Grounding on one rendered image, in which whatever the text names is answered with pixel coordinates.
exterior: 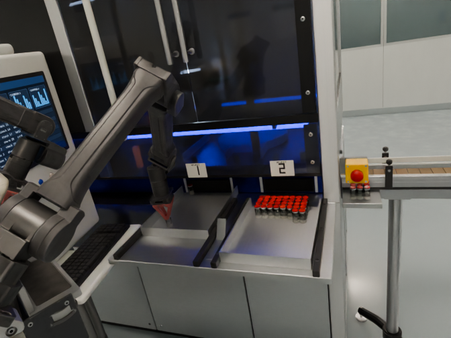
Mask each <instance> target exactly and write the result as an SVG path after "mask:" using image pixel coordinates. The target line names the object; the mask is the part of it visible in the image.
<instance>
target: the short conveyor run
mask: <svg viewBox="0 0 451 338"><path fill-rule="evenodd" d="M388 150H389V148H388V147H387V146H385V147H383V151H384V152H385V153H382V158H368V163H382V164H368V181H369V184H370V190H380V193H381V198H382V199H451V162H439V161H451V156H415V157H394V158H389V153H388V152H387V151H388ZM393 162H418V163H393ZM340 181H341V194H342V195H343V190H350V183H346V174H341V177H340Z"/></svg>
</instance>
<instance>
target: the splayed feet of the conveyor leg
mask: <svg viewBox="0 0 451 338"><path fill-rule="evenodd" d="M355 318H356V320H357V321H359V322H362V323H363V322H366V321H367V319H368V320H370V321H372V322H373V323H374V324H376V325H377V326H378V327H379V328H381V329H382V330H383V338H402V330H401V328H400V327H399V330H398V332H397V333H395V334H393V333H390V332H388V331H387V329H386V321H385V320H383V319H382V318H380V317H379V316H378V315H376V314H374V313H372V312H370V311H369V310H367V309H365V308H364V307H362V306H360V307H359V308H358V313H357V314H356V315H355Z"/></svg>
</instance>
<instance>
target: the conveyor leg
mask: <svg viewBox="0 0 451 338"><path fill-rule="evenodd" d="M388 200H389V208H388V246H387V320H386V329H387V331H388V332H390V333H393V334H395V333H397V332H398V330H399V292H400V273H401V235H402V216H403V200H411V199H388Z"/></svg>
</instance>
